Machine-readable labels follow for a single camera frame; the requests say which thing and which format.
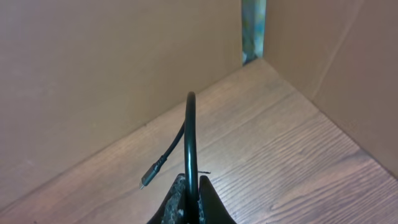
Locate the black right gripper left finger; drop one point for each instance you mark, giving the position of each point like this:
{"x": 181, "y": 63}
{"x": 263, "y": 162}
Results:
{"x": 172, "y": 208}

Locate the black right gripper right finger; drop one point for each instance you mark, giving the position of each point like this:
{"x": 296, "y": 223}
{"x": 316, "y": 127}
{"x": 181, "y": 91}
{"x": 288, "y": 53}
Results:
{"x": 212, "y": 209}

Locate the black USB cable silver plug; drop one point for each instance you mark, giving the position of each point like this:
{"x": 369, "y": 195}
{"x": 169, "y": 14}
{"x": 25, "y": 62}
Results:
{"x": 188, "y": 129}

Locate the teal object behind cardboard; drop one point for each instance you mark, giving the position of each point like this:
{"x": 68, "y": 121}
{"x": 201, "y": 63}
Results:
{"x": 253, "y": 29}

